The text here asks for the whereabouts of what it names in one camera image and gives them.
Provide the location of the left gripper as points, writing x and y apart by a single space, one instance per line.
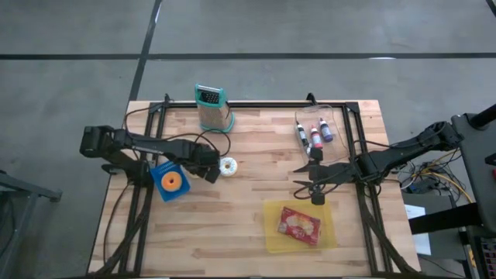
201 159

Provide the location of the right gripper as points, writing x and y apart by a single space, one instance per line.
329 174

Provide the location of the large pink colouring bottle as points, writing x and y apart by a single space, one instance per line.
316 140

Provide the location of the large black colouring bottle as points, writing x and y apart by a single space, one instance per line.
302 136

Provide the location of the yellow plastic container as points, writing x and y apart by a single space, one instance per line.
329 217

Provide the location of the large purple colouring bottle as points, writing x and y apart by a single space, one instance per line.
326 133

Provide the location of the red snack bag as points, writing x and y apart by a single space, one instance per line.
298 226

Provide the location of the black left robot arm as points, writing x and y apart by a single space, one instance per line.
155 147

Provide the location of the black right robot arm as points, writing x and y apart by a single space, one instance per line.
407 149

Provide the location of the clear plastic container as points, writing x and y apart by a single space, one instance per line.
333 145

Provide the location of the blue plastic basket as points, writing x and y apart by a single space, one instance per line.
159 174

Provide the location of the grey power box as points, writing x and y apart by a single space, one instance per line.
424 187

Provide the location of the white paper sheet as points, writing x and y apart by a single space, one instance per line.
422 244

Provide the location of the dark grey equipment cart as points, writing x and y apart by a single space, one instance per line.
472 162

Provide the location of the grey metal side table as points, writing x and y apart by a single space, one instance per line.
23 190

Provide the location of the black aluminium frame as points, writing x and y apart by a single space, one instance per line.
252 104

